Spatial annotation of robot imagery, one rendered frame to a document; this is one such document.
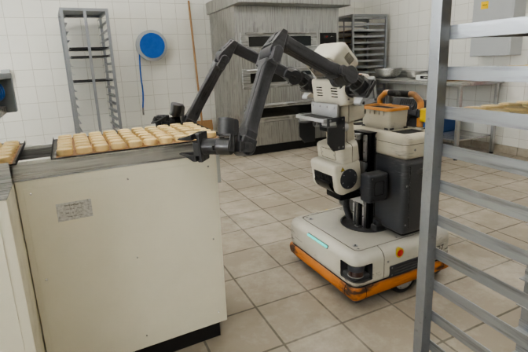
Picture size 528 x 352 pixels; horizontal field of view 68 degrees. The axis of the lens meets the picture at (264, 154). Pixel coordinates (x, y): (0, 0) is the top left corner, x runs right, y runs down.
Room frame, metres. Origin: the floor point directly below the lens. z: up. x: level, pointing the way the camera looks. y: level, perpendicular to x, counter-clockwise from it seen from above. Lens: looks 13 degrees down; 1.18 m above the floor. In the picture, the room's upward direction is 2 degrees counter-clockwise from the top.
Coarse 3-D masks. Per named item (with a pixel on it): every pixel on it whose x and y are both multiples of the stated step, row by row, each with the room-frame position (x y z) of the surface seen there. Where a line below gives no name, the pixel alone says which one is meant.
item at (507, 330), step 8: (440, 288) 0.90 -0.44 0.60; (448, 288) 0.88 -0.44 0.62; (448, 296) 0.87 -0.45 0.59; (456, 296) 0.85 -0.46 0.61; (456, 304) 0.85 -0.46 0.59; (464, 304) 0.83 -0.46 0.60; (472, 304) 0.81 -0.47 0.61; (472, 312) 0.81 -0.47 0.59; (480, 312) 0.79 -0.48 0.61; (488, 312) 0.78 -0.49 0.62; (480, 320) 0.79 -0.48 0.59; (488, 320) 0.77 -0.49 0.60; (496, 320) 0.76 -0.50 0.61; (496, 328) 0.76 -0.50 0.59; (504, 328) 0.74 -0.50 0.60; (512, 328) 0.72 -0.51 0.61; (512, 336) 0.72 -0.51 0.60; (520, 336) 0.71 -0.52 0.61; (520, 344) 0.71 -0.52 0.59
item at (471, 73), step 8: (448, 72) 0.92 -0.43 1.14; (456, 72) 0.89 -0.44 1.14; (464, 72) 0.88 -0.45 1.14; (472, 72) 0.86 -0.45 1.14; (480, 72) 0.84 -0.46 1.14; (488, 72) 0.82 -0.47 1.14; (496, 72) 0.81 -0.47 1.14; (504, 72) 0.79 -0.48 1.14; (512, 72) 0.78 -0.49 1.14; (520, 72) 0.76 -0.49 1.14; (472, 80) 0.86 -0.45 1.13; (480, 80) 0.84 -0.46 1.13; (488, 80) 0.82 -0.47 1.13; (496, 80) 0.81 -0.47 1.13; (504, 80) 0.79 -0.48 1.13; (512, 80) 0.77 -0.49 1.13; (520, 80) 0.76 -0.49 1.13
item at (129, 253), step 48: (48, 192) 1.26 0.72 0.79; (96, 192) 1.32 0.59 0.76; (144, 192) 1.39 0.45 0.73; (192, 192) 1.48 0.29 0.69; (48, 240) 1.25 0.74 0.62; (96, 240) 1.31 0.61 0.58; (144, 240) 1.39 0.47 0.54; (192, 240) 1.47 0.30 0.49; (48, 288) 1.23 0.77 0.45; (96, 288) 1.30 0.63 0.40; (144, 288) 1.38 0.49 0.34; (192, 288) 1.46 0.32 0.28; (48, 336) 1.22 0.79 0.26; (96, 336) 1.29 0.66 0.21; (144, 336) 1.37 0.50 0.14; (192, 336) 1.48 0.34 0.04
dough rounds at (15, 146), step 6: (0, 144) 1.47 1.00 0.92; (6, 144) 1.45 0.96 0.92; (12, 144) 1.44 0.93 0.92; (18, 144) 1.50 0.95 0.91; (0, 150) 1.33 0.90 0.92; (6, 150) 1.33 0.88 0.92; (12, 150) 1.33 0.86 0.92; (0, 156) 1.23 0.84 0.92; (6, 156) 1.22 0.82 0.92; (12, 156) 1.28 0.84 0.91; (0, 162) 1.20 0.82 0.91; (6, 162) 1.21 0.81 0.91; (12, 162) 1.23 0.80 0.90
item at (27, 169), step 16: (32, 160) 1.25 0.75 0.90; (48, 160) 1.27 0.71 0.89; (64, 160) 1.29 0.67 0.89; (80, 160) 1.32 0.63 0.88; (96, 160) 1.34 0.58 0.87; (112, 160) 1.36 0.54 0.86; (128, 160) 1.39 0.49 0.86; (144, 160) 1.41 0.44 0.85; (16, 176) 1.23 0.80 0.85; (32, 176) 1.25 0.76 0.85
